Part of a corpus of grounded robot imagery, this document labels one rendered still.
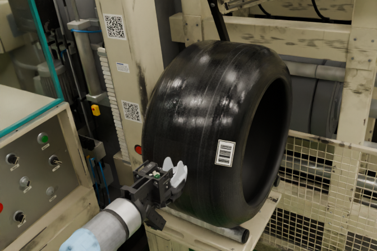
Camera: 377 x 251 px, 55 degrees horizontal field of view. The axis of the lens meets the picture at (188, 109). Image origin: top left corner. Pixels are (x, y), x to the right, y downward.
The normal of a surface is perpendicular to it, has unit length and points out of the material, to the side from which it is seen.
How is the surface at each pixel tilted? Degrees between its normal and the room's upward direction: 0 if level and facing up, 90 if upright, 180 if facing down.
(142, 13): 90
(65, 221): 90
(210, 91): 35
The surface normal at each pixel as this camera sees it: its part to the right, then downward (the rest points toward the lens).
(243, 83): 0.36, -0.32
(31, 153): 0.85, 0.19
